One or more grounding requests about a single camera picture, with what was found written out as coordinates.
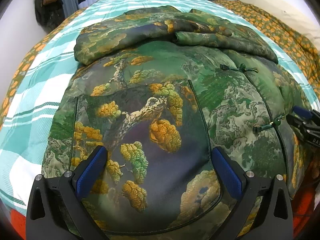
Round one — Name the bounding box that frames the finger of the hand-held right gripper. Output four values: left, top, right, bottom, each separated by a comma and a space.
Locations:
292, 105, 320, 121
286, 114, 316, 133

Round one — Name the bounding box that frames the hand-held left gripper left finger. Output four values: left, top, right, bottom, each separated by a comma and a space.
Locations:
26, 145, 108, 240

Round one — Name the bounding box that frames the teal plaid bed sheet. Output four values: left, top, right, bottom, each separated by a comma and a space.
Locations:
0, 0, 314, 212

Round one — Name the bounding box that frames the orange floral bed sheet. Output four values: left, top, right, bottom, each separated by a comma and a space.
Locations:
0, 7, 87, 122

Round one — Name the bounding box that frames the green landscape print padded jacket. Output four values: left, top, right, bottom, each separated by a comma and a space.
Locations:
41, 5, 314, 240

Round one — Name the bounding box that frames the dark hanging coat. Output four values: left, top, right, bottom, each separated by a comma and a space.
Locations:
34, 0, 66, 32

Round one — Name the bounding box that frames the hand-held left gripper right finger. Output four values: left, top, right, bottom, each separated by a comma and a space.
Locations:
211, 146, 294, 240

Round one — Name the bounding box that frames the orange floral quilt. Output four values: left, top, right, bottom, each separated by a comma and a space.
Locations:
214, 0, 320, 98

